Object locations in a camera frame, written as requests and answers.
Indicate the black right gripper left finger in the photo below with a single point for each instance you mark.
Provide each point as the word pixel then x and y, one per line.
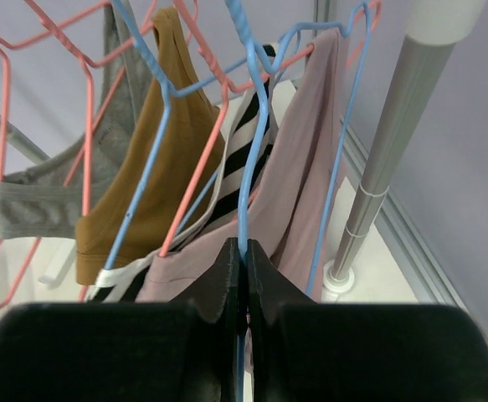
pixel 215 293

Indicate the grey metal clothes rack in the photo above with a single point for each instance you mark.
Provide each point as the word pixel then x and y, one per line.
pixel 433 28

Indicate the light blue wire hanger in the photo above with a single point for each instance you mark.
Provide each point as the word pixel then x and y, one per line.
pixel 255 50

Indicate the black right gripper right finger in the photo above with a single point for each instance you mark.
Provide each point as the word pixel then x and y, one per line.
pixel 269 290

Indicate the black white striped tank top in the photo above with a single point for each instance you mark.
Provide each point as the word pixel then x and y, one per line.
pixel 225 210

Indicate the mauve pink tank top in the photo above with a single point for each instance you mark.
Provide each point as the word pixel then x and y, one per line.
pixel 285 214

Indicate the pink wire hanger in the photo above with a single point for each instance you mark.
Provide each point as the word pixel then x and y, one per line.
pixel 181 228

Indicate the grey tank top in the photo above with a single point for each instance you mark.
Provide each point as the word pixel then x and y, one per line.
pixel 46 200

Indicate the mustard brown tank top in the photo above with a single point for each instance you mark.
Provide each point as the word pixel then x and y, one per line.
pixel 188 128

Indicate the pink hanger under grey top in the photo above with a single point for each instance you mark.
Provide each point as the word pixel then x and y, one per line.
pixel 84 158

